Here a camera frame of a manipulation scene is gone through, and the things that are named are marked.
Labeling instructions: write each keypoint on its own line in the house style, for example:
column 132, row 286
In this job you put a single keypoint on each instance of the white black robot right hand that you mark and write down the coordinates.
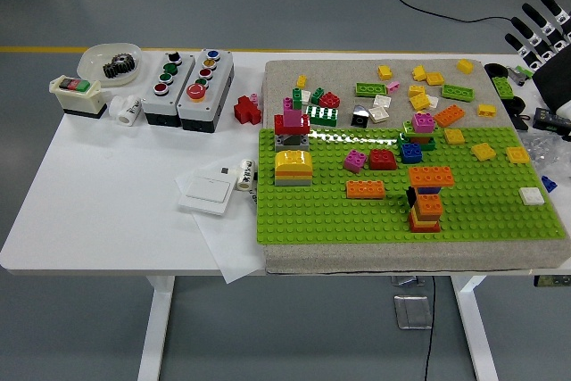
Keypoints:
column 555, row 80

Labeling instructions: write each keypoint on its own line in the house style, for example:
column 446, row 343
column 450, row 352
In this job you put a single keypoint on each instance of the green studded brick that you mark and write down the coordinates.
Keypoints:
column 502, row 86

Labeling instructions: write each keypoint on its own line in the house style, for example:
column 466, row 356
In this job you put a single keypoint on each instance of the small blue brick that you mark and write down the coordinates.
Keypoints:
column 548, row 184

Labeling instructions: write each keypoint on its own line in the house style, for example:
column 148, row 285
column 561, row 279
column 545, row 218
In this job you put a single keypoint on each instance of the pink two-by-two brick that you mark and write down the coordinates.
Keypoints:
column 423, row 123
column 355, row 161

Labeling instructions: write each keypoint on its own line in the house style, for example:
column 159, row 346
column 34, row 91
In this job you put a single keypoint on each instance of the dark green brick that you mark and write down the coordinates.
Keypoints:
column 427, row 145

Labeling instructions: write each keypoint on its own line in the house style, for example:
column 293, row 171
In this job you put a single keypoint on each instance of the small orange brick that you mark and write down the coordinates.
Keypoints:
column 421, row 138

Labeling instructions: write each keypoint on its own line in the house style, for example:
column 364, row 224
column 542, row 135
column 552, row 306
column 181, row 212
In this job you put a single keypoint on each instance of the blue two-by-two brick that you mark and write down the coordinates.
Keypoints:
column 428, row 191
column 411, row 153

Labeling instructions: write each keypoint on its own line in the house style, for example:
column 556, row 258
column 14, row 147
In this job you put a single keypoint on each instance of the small pink brick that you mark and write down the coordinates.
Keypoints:
column 254, row 97
column 393, row 85

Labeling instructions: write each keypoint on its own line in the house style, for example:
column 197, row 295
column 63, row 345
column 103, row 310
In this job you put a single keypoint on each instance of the orange two-by-two brick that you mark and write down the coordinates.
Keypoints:
column 428, row 205

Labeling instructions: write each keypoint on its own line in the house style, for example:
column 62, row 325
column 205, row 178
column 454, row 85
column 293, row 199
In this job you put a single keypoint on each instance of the black narrow brick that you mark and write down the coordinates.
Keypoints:
column 410, row 198

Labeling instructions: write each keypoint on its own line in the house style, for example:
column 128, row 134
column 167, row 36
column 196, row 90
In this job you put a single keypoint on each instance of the red sloped brick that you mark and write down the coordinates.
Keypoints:
column 382, row 159

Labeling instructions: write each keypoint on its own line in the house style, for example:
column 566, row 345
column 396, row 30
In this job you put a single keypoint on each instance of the thin yellow plate brick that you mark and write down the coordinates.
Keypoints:
column 419, row 219

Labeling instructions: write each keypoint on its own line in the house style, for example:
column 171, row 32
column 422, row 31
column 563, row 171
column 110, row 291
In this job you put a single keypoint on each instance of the red base brick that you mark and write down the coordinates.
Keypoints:
column 424, row 227

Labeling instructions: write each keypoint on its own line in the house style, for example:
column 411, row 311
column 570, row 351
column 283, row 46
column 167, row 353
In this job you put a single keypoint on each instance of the black slope brick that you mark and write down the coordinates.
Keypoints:
column 359, row 117

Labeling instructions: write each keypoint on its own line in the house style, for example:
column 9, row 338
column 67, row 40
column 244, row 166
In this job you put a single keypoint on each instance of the red rounded brick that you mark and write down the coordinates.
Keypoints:
column 329, row 99

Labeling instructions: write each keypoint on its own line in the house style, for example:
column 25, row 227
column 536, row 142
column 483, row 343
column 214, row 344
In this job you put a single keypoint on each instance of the green two-by-four brick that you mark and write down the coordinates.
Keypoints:
column 322, row 115

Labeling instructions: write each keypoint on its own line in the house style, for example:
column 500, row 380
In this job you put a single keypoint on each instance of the small green brick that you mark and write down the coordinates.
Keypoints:
column 316, row 95

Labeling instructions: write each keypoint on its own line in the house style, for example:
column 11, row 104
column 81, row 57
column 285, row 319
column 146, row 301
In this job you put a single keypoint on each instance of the small white brick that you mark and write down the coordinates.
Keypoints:
column 306, row 96

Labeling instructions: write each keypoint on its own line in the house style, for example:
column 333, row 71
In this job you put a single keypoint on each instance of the small yellow brick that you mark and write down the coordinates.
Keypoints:
column 302, row 81

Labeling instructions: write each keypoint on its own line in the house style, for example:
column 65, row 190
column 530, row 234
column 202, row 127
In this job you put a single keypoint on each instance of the tall green brick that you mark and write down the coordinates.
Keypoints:
column 297, row 98

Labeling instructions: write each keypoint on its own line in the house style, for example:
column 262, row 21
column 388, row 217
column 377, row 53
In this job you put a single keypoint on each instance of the tall pink brick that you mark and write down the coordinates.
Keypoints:
column 293, row 118

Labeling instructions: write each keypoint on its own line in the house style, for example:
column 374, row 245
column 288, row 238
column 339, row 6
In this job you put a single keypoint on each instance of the yellow domed brick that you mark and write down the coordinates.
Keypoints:
column 292, row 159

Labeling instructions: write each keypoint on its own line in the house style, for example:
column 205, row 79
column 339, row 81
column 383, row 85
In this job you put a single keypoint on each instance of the thin orange plate brick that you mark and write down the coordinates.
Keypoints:
column 293, row 172

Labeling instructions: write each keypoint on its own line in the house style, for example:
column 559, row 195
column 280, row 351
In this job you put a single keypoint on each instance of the wide red brick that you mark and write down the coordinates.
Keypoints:
column 280, row 126

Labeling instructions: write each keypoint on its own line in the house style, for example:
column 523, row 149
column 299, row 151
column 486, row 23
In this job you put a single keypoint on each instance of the grey base brick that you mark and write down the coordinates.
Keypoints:
column 293, row 180

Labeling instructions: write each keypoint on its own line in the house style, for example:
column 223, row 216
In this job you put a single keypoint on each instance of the green studded baseplate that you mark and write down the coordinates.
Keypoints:
column 312, row 220

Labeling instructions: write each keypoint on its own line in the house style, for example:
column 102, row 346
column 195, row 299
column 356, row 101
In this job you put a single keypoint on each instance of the grey arch brick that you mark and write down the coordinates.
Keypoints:
column 279, row 145

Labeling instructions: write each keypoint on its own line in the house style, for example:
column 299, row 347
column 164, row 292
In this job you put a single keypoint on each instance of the red cross-shaped brick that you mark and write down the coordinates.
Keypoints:
column 245, row 110

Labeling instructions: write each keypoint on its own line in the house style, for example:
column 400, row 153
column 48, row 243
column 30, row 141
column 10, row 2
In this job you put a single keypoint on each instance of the grey green clip tool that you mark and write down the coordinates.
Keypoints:
column 519, row 74

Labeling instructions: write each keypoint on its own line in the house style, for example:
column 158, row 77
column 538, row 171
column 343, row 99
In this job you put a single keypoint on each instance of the black electronic device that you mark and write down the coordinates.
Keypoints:
column 552, row 121

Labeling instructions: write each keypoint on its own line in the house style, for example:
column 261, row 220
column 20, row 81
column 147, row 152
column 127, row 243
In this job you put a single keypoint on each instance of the yellow square plate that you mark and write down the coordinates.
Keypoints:
column 517, row 154
column 454, row 136

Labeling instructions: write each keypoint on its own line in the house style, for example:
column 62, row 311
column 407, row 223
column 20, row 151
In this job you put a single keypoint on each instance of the green flat plate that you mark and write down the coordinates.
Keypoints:
column 458, row 93
column 370, row 88

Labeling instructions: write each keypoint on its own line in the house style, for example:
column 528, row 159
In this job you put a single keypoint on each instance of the white square plate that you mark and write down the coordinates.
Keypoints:
column 532, row 196
column 433, row 101
column 382, row 101
column 378, row 114

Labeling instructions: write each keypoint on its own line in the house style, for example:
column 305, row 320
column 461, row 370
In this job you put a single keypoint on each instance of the lime green plate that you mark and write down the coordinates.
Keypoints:
column 407, row 126

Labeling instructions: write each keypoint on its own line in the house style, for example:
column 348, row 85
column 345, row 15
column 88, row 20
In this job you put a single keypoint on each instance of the table control panel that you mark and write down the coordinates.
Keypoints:
column 552, row 281

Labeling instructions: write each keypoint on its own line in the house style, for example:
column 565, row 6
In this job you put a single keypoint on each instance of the small metal floor box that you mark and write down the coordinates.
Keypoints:
column 408, row 280

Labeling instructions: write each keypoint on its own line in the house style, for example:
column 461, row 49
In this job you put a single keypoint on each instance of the white table leg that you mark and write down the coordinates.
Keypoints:
column 475, row 332
column 156, row 332

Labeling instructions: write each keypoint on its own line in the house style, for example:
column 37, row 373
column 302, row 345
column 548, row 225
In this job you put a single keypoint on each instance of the metal floor plate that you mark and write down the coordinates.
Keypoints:
column 412, row 312

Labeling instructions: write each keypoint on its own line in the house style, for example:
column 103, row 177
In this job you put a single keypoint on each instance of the white printed pipe fitting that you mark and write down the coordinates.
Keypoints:
column 244, row 175

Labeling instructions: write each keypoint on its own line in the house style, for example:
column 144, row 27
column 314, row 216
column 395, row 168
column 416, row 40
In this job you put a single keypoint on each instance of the grey emergency-stop control box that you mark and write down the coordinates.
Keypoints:
column 218, row 82

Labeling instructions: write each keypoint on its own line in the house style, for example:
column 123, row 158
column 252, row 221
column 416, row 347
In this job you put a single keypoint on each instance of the white paper sheet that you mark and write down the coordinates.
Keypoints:
column 232, row 242

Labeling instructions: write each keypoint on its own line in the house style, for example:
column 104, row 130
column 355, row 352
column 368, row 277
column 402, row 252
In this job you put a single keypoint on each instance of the grey four-button control box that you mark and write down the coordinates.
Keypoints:
column 183, row 77

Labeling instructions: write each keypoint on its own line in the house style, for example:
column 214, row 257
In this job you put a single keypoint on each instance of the white pipe tee fitting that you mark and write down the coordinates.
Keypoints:
column 125, row 109

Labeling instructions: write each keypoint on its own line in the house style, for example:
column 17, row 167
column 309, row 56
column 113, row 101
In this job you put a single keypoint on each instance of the dark metal gear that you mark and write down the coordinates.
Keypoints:
column 118, row 66

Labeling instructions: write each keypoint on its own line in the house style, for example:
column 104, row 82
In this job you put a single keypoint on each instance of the white plastic dish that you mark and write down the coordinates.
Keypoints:
column 91, row 62

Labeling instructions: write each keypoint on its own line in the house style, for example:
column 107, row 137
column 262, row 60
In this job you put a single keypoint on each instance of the white wall switch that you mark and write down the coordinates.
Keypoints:
column 207, row 196

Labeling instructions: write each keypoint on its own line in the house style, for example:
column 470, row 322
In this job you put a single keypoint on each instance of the cream red-green switch box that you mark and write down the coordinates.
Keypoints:
column 80, row 100

